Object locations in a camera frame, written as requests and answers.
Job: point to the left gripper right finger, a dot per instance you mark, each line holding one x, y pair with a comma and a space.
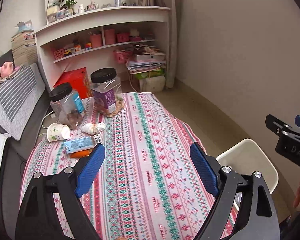
256, 217

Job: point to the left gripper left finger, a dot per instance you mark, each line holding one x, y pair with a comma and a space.
37, 217

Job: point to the cream plastic trash bin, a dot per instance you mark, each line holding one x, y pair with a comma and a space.
247, 157

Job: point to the grey sofa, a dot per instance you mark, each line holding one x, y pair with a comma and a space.
14, 155

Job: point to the light blue toothpaste box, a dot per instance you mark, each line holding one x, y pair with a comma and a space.
82, 144

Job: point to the orange peel under box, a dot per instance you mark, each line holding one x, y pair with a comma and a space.
81, 154

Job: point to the white floral paper cup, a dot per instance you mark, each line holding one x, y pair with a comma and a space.
57, 132

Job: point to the crumpled tissue near jars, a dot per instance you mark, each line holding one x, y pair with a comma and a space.
93, 129

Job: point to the grey striped sofa cushion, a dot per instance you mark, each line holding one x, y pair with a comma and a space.
18, 98

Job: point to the clear jar blue label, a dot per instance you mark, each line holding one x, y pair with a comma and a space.
67, 104

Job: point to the red gift box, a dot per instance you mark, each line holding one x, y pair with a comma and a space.
79, 81

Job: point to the white woven bag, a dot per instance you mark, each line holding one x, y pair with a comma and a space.
152, 84

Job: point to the clear jar purple label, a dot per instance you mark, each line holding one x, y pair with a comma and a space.
106, 89

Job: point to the green tissue box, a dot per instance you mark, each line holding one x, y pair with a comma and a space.
152, 73

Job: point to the pink pig plush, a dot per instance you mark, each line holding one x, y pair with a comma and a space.
7, 69

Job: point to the stack of papers and books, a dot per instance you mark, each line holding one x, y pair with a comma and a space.
144, 58

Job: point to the stack of books beside sofa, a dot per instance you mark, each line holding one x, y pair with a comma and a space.
24, 48

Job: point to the pink basket on floor stack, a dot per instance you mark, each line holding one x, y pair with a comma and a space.
122, 56

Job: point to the white bookshelf unit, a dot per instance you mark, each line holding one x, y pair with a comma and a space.
63, 43

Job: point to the beige curtain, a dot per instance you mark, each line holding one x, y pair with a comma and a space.
173, 41

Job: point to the pink cylindrical container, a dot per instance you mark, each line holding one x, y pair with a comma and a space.
96, 40

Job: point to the small pink shelf basket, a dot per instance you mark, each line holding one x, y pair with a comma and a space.
122, 37

